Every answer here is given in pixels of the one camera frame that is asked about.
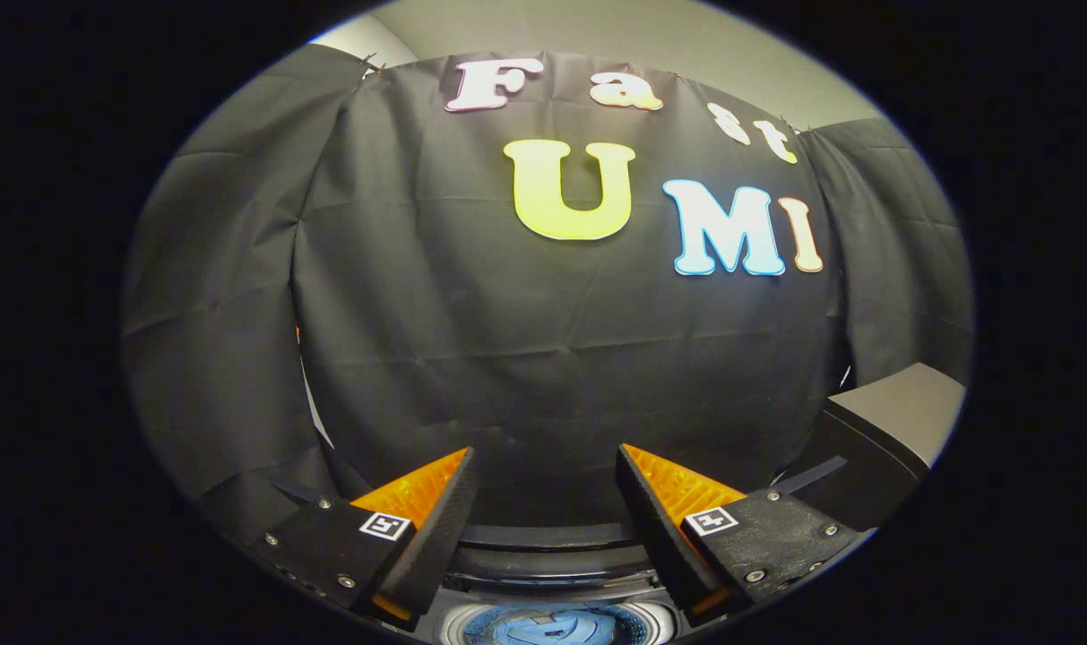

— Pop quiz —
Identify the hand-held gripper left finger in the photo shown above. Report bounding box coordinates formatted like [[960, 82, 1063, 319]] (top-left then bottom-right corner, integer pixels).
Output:
[[243, 446, 479, 628]]

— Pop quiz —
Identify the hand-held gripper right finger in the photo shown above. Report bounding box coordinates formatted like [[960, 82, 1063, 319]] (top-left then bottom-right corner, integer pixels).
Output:
[[616, 443, 867, 619]]

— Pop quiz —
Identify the dark grey washing machine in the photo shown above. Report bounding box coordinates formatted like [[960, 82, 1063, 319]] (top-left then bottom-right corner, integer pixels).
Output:
[[409, 522, 687, 645]]

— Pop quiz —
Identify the light blue polo shirt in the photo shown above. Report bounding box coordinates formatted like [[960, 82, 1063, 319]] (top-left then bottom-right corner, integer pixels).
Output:
[[471, 607, 617, 645]]

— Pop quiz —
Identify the black backdrop cloth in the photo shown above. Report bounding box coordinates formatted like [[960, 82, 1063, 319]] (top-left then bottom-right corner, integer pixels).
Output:
[[120, 45, 974, 538]]

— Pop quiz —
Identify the grey cabinet with dark top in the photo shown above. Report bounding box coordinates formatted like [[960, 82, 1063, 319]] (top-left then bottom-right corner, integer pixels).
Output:
[[776, 363, 967, 534]]

